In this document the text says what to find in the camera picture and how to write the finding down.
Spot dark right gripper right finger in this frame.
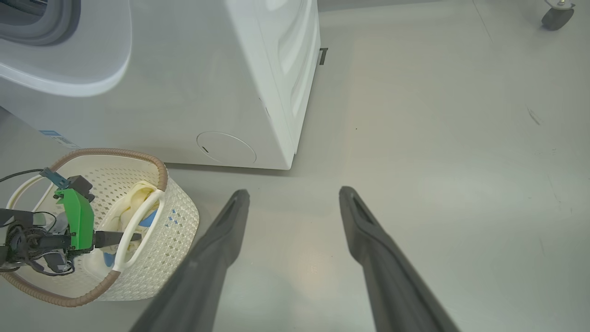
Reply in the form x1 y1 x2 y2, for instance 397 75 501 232
338 186 461 332

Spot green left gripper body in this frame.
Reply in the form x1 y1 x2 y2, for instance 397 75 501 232
53 187 95 255

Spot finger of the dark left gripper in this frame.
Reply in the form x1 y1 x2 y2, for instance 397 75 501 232
94 231 143 249

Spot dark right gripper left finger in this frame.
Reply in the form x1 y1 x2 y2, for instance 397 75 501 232
129 189 251 332

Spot cream garment with blue trim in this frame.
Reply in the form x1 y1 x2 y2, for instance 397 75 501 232
98 182 160 269

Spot white round access panel cover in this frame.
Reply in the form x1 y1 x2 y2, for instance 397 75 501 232
196 131 257 166

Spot white front-load washing machine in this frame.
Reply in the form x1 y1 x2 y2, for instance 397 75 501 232
0 0 322 171

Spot grey rubber door gasket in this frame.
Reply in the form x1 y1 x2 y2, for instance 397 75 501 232
0 0 82 47

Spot cream laundry basket brown rim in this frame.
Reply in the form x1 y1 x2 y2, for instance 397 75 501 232
0 148 201 308

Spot blue energy label sticker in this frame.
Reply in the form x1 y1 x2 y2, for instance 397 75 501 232
39 130 80 151

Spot black caster wheel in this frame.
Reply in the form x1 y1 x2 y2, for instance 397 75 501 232
541 7 575 31

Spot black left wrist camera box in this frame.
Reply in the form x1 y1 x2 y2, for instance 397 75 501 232
67 175 96 204

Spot teal left camera connector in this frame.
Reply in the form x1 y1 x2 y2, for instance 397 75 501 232
39 167 71 189

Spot thin black left camera cable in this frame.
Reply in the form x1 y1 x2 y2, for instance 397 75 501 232
0 169 45 183

